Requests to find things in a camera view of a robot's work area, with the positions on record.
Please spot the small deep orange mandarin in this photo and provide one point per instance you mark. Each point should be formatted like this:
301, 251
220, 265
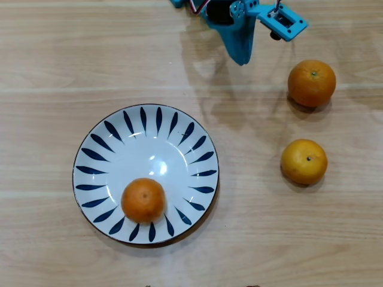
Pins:
143, 200

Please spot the wrist camera in blue mount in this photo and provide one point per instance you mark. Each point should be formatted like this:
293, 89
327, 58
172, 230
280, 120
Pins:
284, 22

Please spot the white plate with blue petals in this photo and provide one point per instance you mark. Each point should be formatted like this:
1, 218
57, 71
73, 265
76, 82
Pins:
167, 143

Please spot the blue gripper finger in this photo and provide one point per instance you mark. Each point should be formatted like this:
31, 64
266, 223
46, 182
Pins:
236, 45
249, 30

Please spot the large orange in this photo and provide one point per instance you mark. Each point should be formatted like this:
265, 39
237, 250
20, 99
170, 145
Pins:
311, 85

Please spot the yellowish orange mandarin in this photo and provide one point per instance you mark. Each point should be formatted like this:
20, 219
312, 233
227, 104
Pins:
303, 164

